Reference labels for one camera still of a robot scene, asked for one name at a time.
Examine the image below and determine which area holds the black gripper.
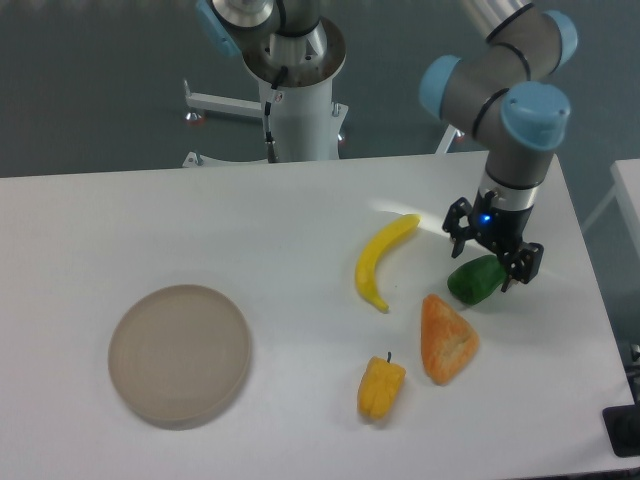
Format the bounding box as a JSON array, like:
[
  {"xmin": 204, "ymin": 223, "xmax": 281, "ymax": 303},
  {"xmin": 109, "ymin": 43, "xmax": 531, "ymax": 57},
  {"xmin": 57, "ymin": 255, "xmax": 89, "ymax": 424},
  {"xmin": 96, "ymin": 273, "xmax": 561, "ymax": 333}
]
[{"xmin": 442, "ymin": 189, "xmax": 544, "ymax": 293}]

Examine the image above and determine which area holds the green bell pepper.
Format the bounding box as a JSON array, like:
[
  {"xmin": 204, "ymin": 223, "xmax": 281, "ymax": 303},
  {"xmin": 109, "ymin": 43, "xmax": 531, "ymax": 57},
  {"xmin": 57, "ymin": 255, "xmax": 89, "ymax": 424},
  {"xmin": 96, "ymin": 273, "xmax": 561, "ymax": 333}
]
[{"xmin": 447, "ymin": 255, "xmax": 507, "ymax": 305}]

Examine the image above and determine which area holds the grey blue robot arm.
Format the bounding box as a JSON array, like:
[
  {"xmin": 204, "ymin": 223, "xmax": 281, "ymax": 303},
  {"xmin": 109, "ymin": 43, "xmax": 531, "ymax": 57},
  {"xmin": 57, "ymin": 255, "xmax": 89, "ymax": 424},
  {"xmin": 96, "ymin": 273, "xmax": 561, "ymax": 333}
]
[{"xmin": 195, "ymin": 1, "xmax": 578, "ymax": 284}]

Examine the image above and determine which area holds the yellow bell pepper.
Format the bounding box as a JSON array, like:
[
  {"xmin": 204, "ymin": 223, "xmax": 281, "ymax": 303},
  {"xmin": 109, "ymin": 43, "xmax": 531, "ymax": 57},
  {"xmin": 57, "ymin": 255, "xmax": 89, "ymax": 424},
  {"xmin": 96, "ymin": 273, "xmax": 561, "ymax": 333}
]
[{"xmin": 357, "ymin": 352, "xmax": 406, "ymax": 420}]

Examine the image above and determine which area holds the yellow banana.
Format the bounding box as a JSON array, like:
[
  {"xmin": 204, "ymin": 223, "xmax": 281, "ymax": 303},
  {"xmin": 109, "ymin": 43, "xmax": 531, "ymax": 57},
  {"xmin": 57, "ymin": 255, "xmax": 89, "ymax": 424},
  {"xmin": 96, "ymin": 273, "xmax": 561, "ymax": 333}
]
[{"xmin": 354, "ymin": 214, "xmax": 421, "ymax": 314}]

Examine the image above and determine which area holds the orange triangular bread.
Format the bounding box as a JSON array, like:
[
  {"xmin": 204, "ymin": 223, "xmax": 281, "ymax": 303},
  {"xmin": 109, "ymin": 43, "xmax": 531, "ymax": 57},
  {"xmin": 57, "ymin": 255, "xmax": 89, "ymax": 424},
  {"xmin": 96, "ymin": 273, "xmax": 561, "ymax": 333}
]
[{"xmin": 421, "ymin": 294, "xmax": 480, "ymax": 385}]

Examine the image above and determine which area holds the white side table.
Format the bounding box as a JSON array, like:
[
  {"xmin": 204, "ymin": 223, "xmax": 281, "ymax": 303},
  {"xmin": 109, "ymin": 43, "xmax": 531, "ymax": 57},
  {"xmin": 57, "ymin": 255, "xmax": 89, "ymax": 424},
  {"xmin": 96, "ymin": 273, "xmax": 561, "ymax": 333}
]
[{"xmin": 581, "ymin": 159, "xmax": 640, "ymax": 252}]

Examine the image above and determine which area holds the black device at edge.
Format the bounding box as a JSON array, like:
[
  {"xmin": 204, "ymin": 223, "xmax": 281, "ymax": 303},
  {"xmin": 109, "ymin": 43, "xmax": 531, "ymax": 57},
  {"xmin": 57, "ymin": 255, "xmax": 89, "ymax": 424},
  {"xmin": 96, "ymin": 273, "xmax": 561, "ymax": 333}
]
[{"xmin": 602, "ymin": 404, "xmax": 639, "ymax": 458}]

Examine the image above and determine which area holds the beige round plate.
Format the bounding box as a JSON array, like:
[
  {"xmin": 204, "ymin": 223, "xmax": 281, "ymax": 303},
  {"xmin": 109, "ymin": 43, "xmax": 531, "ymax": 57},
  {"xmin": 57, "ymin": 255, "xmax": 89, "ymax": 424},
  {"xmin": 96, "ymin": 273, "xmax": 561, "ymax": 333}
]
[{"xmin": 108, "ymin": 284, "xmax": 252, "ymax": 430}]

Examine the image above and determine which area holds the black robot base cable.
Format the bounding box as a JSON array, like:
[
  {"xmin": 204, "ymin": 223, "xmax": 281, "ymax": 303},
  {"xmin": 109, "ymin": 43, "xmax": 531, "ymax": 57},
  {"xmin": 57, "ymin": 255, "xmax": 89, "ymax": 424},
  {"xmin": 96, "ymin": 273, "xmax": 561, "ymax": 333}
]
[{"xmin": 263, "ymin": 65, "xmax": 289, "ymax": 163}]

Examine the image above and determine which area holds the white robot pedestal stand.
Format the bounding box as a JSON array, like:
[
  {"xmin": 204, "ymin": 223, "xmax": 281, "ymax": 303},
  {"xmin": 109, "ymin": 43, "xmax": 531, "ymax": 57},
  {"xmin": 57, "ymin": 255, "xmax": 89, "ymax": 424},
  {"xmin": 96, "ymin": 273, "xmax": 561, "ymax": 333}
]
[{"xmin": 180, "ymin": 17, "xmax": 469, "ymax": 169}]

